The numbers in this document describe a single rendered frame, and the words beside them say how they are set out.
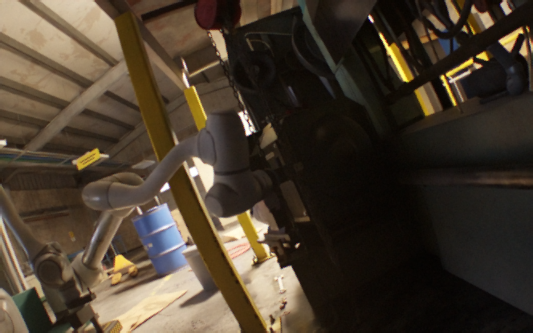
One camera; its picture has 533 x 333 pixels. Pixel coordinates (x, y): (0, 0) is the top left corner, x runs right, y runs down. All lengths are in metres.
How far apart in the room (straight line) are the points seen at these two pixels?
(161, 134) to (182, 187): 0.24
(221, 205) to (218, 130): 0.19
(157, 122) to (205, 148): 0.61
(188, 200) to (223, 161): 0.57
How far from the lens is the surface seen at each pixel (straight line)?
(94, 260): 1.68
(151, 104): 1.57
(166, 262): 4.67
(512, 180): 0.68
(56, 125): 11.24
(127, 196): 1.19
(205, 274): 2.90
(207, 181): 7.57
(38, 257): 1.07
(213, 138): 0.94
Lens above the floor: 0.67
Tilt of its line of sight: 2 degrees up
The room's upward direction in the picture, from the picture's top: 24 degrees counter-clockwise
